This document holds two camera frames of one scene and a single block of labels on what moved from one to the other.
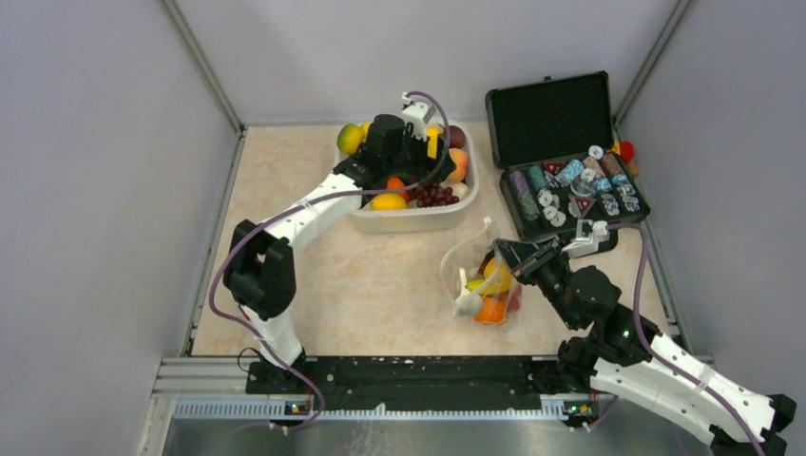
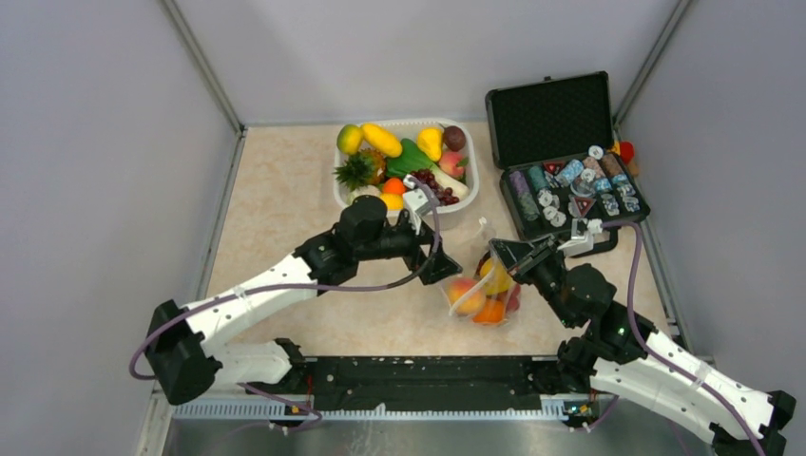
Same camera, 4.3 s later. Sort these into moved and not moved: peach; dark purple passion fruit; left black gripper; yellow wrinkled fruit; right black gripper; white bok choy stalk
Moved: peach; left black gripper
Not moved: right black gripper; white bok choy stalk; dark purple passion fruit; yellow wrinkled fruit
